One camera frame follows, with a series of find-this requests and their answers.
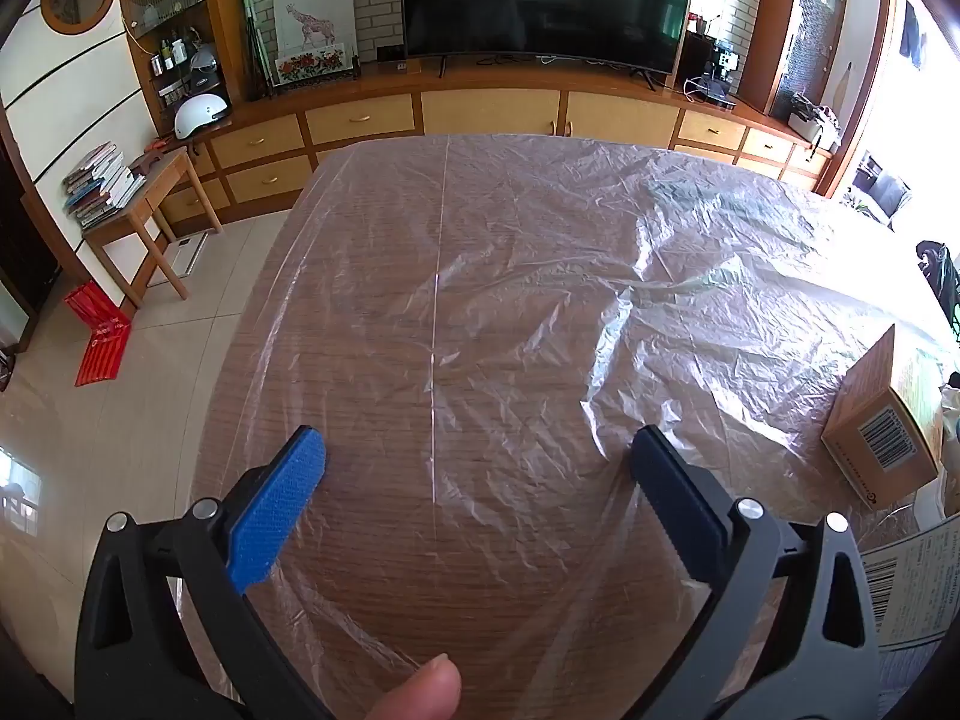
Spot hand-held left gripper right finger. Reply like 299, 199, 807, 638
628, 424, 882, 720

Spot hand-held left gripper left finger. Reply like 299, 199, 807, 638
73, 425, 331, 720

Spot person's left hand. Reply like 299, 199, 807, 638
373, 654, 463, 720

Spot brown cardboard box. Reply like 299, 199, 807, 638
821, 324, 944, 512

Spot red flat box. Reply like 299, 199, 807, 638
75, 319, 133, 389
64, 281, 125, 331

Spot white printed paper sheet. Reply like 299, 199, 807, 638
859, 517, 960, 650

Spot clear plastic table cover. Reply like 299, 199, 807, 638
191, 133, 960, 720

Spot black jacket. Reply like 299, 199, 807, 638
915, 240, 960, 332

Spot small wooden side table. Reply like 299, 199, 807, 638
81, 148, 224, 308

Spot stack of books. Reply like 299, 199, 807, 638
61, 141, 147, 231

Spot dark outdoor sofa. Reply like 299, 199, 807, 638
851, 154, 913, 227

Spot white helmet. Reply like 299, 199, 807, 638
174, 94, 230, 140

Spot white printer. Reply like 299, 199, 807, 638
786, 94, 842, 148

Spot red flower picture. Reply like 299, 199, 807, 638
276, 47, 348, 86

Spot black coffee machine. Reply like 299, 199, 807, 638
703, 36, 742, 103

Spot grey helmet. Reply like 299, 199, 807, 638
188, 45, 221, 91

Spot row of small bottles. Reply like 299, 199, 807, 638
150, 30, 197, 77

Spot bundle of green rods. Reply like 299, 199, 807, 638
238, 0, 275, 100

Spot giraffe picture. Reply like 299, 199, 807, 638
272, 0, 356, 61

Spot black flat screen television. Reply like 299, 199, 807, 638
397, 0, 697, 77

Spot dark hanging clothes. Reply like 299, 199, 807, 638
898, 0, 932, 70

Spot wooden wall cabinet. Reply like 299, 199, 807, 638
120, 0, 856, 226

